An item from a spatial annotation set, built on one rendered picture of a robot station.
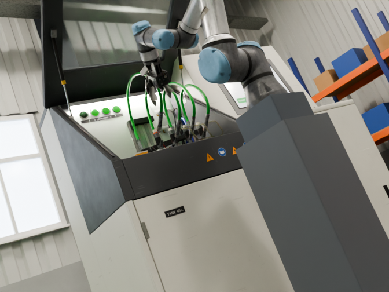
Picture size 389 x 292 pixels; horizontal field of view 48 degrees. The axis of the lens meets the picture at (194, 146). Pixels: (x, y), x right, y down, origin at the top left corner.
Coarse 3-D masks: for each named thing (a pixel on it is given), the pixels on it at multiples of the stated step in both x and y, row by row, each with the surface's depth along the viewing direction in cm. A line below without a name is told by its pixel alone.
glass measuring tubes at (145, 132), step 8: (136, 120) 232; (144, 120) 234; (152, 120) 237; (128, 128) 233; (136, 128) 234; (144, 128) 236; (144, 136) 231; (152, 136) 236; (144, 144) 231; (152, 144) 232
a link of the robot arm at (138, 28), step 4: (144, 20) 178; (136, 24) 175; (140, 24) 174; (144, 24) 174; (148, 24) 175; (132, 28) 175; (136, 28) 174; (140, 28) 173; (144, 28) 174; (136, 32) 175; (140, 32) 174; (136, 36) 176; (140, 36) 174; (136, 40) 177; (140, 40) 175; (140, 44) 177; (144, 44) 175; (140, 48) 178; (144, 48) 178; (148, 48) 178; (152, 48) 179; (140, 52) 180; (144, 52) 179
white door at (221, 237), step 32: (192, 192) 172; (224, 192) 179; (160, 224) 162; (192, 224) 167; (224, 224) 173; (256, 224) 180; (160, 256) 157; (192, 256) 162; (224, 256) 168; (256, 256) 174; (192, 288) 158; (224, 288) 163; (256, 288) 169; (288, 288) 175
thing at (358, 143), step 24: (264, 48) 274; (192, 72) 238; (288, 72) 267; (192, 96) 238; (216, 96) 234; (336, 120) 224; (360, 120) 232; (360, 144) 225; (360, 168) 218; (384, 168) 226; (384, 192) 219; (384, 216) 212
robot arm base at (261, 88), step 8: (264, 72) 149; (272, 72) 152; (248, 80) 150; (256, 80) 149; (264, 80) 148; (272, 80) 149; (248, 88) 151; (256, 88) 148; (264, 88) 148; (272, 88) 146; (280, 88) 147; (248, 96) 150; (256, 96) 147; (264, 96) 146; (248, 104) 150
